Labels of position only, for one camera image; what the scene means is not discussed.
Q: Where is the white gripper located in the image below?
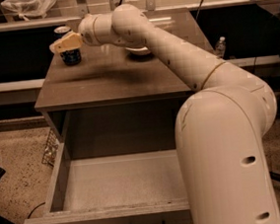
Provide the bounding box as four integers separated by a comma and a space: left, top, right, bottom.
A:
51, 14, 117, 54

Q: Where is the blue pepsi can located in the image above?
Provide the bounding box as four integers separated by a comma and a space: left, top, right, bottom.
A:
54, 25, 82, 65

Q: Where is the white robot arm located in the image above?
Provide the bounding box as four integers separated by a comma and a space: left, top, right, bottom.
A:
49, 4, 280, 224

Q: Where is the open grey top drawer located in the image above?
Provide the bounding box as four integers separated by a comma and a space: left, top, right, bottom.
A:
24, 129, 192, 224

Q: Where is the plastic bag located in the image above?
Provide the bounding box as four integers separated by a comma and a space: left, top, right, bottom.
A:
1, 0, 57, 20

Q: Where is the white bowl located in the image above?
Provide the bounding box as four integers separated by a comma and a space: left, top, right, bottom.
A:
127, 47, 150, 56

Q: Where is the grey cabinet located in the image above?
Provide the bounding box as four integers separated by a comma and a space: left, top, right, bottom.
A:
27, 5, 223, 148

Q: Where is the clear plastic water bottle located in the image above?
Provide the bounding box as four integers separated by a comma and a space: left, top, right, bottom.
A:
214, 37, 226, 58

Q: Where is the wire basket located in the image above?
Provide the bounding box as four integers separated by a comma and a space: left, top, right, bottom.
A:
41, 130, 59, 167

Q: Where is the black cable on floor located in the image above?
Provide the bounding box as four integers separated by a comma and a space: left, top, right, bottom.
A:
25, 201, 48, 220

